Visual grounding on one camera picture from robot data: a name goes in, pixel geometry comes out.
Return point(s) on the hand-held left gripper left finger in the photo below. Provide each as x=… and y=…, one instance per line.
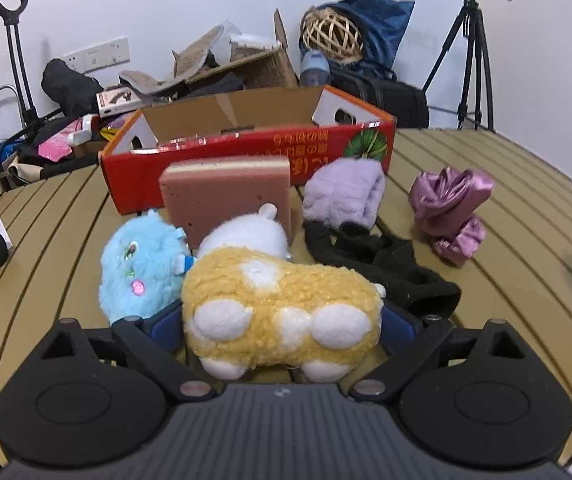
x=165, y=327

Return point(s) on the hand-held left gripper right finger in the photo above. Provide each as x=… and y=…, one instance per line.
x=401, y=330

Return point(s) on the black cloth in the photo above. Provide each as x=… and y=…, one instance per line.
x=401, y=270

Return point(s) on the blue plush toy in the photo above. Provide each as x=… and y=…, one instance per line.
x=135, y=270

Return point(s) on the yellow plush toy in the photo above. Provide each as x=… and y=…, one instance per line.
x=286, y=300

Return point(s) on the pink satin cloth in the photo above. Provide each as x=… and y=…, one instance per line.
x=448, y=205

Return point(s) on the pink layered sponge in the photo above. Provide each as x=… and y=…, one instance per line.
x=225, y=195

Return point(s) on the purple fluffy cloth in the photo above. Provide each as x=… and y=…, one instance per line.
x=343, y=192

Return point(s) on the dark clothing pile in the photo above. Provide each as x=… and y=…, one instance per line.
x=60, y=165

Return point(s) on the red cardboard box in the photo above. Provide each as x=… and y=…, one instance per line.
x=246, y=147

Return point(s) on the pink packet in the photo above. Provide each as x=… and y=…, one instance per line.
x=54, y=146

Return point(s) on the black suitcase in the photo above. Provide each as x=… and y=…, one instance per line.
x=386, y=100

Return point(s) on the small printed box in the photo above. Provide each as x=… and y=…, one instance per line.
x=117, y=101

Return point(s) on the grey felt insole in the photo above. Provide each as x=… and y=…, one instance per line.
x=143, y=84
x=195, y=52

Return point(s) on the black bag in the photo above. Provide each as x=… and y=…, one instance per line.
x=65, y=85

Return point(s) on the blue bottle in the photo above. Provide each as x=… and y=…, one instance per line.
x=314, y=70

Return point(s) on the open cardboard box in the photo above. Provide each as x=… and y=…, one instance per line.
x=266, y=67

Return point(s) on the white plastic container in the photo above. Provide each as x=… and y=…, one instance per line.
x=253, y=41

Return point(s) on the blue bag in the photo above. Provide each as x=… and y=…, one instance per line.
x=386, y=30

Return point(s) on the wicker ball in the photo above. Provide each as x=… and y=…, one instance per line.
x=333, y=35

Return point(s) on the black tripod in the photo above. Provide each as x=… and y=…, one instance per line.
x=473, y=35

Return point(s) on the white wall socket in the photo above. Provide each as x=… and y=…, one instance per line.
x=98, y=54

